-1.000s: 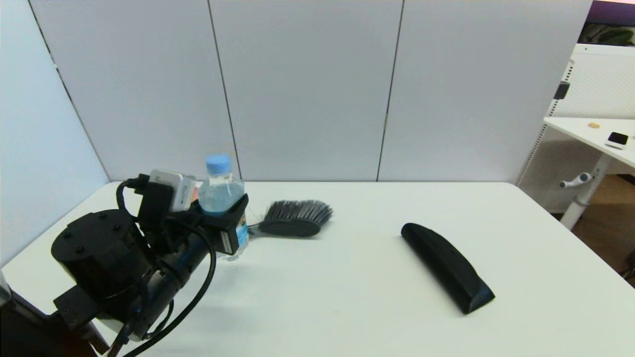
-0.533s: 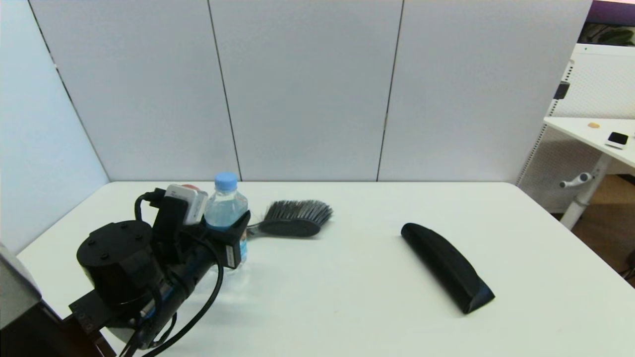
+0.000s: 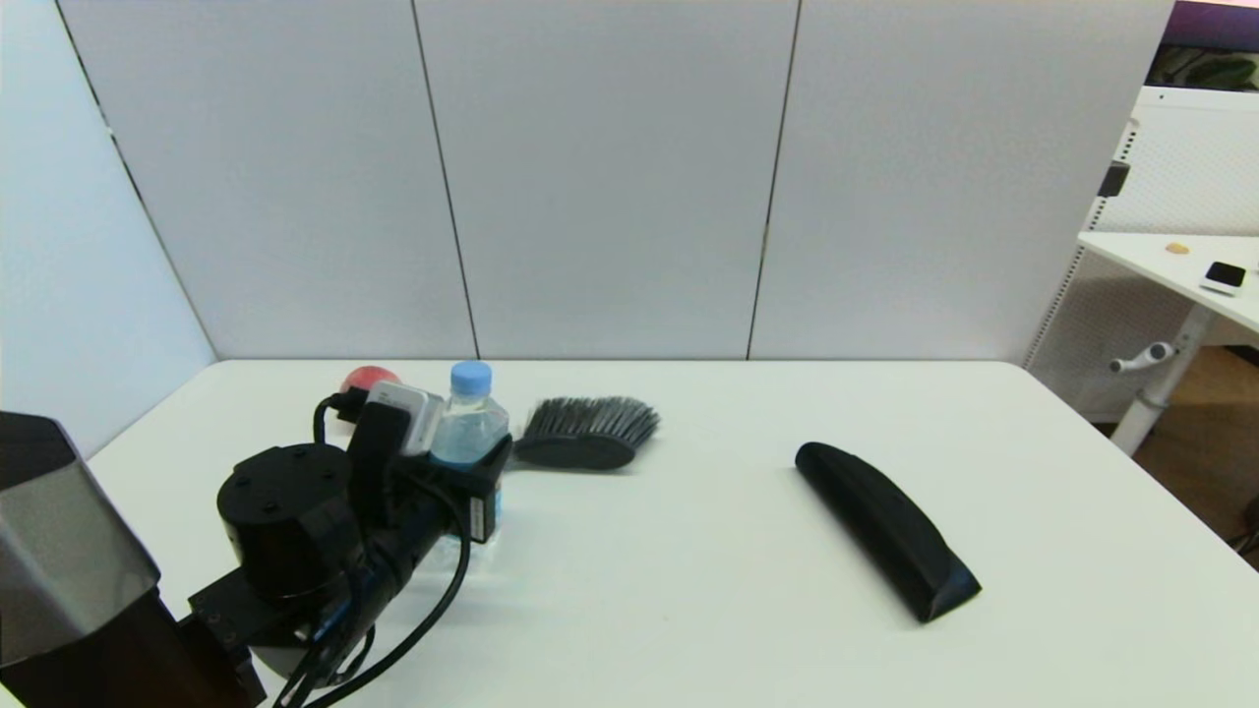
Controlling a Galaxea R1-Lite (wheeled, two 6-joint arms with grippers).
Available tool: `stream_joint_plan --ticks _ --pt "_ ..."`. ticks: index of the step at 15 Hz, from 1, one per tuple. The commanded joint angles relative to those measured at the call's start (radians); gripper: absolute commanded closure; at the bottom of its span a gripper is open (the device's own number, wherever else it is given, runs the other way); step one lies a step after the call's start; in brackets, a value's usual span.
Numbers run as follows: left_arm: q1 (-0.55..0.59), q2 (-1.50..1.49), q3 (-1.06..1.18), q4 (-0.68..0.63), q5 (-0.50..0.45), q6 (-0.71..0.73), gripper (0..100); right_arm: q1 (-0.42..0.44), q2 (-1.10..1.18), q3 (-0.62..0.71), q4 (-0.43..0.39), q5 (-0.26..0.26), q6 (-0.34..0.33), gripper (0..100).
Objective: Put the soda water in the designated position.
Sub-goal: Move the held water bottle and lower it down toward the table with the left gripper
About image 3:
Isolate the clear soda water bottle blue label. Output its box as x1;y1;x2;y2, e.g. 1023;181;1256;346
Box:
429;360;513;573

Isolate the pink peach with green leaf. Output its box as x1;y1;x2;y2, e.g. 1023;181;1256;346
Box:
339;366;403;395

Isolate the black elongated wrist rest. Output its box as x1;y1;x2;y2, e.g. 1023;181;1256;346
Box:
794;442;983;623

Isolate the white side desk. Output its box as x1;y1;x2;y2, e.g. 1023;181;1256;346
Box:
1076;232;1259;459

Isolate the white pegboard panel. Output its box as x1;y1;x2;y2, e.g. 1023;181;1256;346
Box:
1021;87;1259;426

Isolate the dark green plant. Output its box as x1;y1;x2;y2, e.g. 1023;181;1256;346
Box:
1147;45;1259;93

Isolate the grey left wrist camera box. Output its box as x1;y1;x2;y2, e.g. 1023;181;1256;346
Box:
366;382;446;457

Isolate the black brush with green handle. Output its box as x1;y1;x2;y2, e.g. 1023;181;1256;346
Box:
511;396;661;472

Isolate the grey desk crank handle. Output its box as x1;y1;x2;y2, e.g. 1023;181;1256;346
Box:
1109;342;1178;376

